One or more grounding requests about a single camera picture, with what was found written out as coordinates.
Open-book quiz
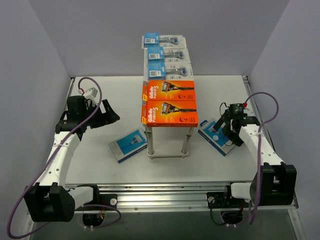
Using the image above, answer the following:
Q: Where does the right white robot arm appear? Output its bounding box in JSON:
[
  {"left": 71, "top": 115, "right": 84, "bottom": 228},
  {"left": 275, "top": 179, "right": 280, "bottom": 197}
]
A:
[{"left": 213, "top": 103, "right": 297, "bottom": 207}]

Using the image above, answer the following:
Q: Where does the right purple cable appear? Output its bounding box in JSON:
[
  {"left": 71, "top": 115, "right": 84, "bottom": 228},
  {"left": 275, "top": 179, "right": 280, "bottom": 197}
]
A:
[{"left": 243, "top": 91, "right": 280, "bottom": 225}]

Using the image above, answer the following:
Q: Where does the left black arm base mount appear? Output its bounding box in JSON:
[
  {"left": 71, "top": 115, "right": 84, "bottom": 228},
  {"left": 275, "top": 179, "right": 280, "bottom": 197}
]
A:
[{"left": 91, "top": 193, "right": 118, "bottom": 209}]

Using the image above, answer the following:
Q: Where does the Gillette SkinGuard blister pack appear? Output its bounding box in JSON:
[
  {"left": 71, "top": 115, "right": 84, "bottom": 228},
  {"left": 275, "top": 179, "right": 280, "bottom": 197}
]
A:
[{"left": 144, "top": 46, "right": 191, "bottom": 64}]

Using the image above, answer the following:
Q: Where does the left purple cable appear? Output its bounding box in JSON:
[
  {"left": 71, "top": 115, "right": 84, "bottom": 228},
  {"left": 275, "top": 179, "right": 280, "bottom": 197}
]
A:
[{"left": 6, "top": 76, "right": 123, "bottom": 238}]

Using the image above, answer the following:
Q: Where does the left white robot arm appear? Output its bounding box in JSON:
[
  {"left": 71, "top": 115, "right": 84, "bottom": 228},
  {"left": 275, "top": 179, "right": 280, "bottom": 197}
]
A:
[{"left": 23, "top": 95, "right": 120, "bottom": 223}]

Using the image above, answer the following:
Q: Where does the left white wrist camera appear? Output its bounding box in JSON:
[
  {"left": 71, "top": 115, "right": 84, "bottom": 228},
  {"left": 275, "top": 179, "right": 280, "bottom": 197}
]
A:
[{"left": 77, "top": 87, "right": 98, "bottom": 105}]

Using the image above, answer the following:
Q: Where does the orange Fusion5 razor box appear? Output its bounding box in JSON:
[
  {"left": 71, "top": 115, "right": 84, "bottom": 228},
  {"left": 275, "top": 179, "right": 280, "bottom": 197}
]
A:
[
  {"left": 142, "top": 80, "right": 196, "bottom": 102},
  {"left": 141, "top": 100, "right": 199, "bottom": 128}
]

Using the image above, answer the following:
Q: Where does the white two-tier shelf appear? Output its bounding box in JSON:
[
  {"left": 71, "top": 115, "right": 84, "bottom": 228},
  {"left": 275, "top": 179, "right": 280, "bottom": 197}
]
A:
[{"left": 142, "top": 124, "right": 196, "bottom": 159}]

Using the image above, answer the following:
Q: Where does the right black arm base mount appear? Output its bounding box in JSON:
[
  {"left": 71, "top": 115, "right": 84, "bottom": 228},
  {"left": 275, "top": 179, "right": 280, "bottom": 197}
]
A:
[{"left": 206, "top": 191, "right": 249, "bottom": 209}]

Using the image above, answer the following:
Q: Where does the clear blue-card razor blister pack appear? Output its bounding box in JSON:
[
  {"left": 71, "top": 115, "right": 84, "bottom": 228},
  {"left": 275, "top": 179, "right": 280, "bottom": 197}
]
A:
[{"left": 143, "top": 62, "right": 194, "bottom": 81}]

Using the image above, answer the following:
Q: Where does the aluminium mounting rail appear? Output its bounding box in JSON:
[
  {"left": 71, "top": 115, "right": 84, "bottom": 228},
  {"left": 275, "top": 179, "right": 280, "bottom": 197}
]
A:
[{"left": 27, "top": 183, "right": 298, "bottom": 213}]

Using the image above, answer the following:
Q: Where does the blue Harry's box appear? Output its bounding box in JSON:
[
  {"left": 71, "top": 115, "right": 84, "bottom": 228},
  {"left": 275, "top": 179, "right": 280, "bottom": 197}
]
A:
[
  {"left": 198, "top": 118, "right": 235, "bottom": 157},
  {"left": 108, "top": 127, "right": 147, "bottom": 164}
]

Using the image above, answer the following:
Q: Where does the purple cable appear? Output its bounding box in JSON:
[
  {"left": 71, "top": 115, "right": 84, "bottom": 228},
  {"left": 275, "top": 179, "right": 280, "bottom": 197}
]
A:
[
  {"left": 6, "top": 76, "right": 123, "bottom": 238},
  {"left": 243, "top": 91, "right": 280, "bottom": 225}
]

